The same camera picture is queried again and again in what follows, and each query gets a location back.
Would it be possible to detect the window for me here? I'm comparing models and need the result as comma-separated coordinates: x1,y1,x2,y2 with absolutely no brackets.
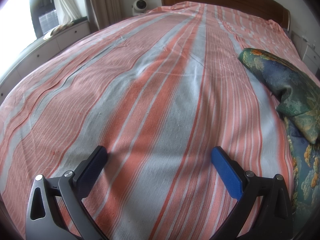
0,0,60,42

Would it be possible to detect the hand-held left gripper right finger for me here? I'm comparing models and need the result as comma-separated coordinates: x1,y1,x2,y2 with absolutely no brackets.
211,146,293,240

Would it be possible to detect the white round security camera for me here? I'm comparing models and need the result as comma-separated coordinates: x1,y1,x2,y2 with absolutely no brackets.
132,0,148,16

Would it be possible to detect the pink striped bed sheet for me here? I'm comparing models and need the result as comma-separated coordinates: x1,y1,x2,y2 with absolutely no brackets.
0,1,308,240

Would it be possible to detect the white sheer curtain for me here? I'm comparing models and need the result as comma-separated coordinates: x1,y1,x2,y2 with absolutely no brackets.
51,0,87,25

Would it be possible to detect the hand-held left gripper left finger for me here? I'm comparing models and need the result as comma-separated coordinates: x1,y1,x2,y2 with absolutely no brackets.
25,145,109,240

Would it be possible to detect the beige curtain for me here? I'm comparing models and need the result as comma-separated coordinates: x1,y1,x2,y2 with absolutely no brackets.
84,0,125,30

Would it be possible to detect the patterned cushion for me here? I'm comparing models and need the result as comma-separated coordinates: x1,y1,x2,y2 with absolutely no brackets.
43,23,75,40

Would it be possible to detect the white window seat cabinet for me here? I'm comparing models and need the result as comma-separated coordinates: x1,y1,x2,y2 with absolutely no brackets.
0,17,92,102

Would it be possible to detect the green printed jacket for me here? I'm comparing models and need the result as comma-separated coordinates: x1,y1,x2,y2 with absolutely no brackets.
237,47,320,220

